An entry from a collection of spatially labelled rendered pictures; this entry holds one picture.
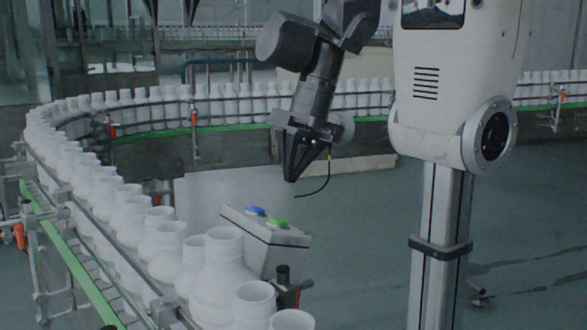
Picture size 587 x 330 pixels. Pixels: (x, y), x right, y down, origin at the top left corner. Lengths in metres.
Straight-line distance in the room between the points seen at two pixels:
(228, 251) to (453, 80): 0.60
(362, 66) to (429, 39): 3.73
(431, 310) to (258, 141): 1.15
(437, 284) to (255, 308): 0.73
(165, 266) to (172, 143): 1.41
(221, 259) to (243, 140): 1.58
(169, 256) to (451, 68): 0.61
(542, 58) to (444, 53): 5.64
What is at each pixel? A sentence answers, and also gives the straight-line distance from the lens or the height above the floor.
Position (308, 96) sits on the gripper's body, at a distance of 0.69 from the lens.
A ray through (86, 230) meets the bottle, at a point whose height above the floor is 1.05.
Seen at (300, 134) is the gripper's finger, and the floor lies 1.25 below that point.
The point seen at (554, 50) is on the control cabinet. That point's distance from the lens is 6.69.
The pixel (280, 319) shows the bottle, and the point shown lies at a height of 1.16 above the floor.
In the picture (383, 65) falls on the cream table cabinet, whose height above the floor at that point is 1.03.
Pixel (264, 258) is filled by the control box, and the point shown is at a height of 1.09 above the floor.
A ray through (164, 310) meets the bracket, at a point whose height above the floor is 1.12.
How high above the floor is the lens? 1.39
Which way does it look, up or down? 16 degrees down
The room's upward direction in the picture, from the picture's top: straight up
